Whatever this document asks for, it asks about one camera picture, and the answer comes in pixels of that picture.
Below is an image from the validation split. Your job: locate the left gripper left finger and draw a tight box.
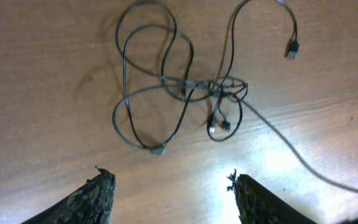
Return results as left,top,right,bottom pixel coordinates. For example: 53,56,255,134
24,167,116,224

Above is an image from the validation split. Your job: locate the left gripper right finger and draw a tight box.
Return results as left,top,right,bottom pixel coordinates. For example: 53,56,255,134
227,172,313,224

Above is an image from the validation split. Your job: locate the black usb cable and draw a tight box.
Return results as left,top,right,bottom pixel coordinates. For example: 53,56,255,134
112,0,358,196

